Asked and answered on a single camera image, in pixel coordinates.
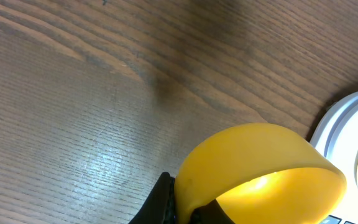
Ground yellow measuring scoop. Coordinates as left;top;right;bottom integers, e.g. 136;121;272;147
174;123;347;223

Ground white digital kitchen scale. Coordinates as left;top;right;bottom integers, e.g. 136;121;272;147
310;92;358;223

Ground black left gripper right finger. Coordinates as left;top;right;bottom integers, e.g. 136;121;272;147
190;200;234;224

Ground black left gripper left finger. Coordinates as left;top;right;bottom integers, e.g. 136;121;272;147
129;172;175;224

